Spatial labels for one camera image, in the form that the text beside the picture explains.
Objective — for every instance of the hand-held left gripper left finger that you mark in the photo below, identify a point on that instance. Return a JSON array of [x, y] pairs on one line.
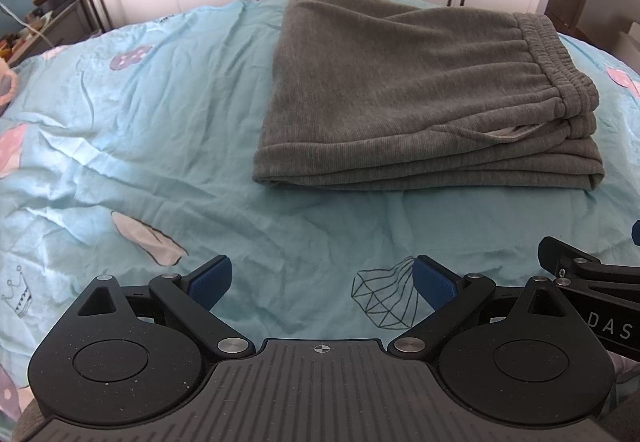
[[212, 282]]

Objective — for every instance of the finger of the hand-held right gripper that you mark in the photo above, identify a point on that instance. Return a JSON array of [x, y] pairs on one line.
[[565, 254], [636, 232]]

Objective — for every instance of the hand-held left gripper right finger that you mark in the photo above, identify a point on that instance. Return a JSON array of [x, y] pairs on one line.
[[435, 284]]

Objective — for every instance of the pink and white plush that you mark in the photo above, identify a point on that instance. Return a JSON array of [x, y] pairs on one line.
[[7, 86]]

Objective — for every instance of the grey pants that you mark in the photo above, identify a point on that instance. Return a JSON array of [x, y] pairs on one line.
[[400, 96]]

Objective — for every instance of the light blue printed bed sheet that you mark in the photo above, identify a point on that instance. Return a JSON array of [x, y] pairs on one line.
[[175, 146]]

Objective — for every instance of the grey nightstand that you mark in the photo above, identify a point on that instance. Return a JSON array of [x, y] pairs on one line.
[[65, 24]]

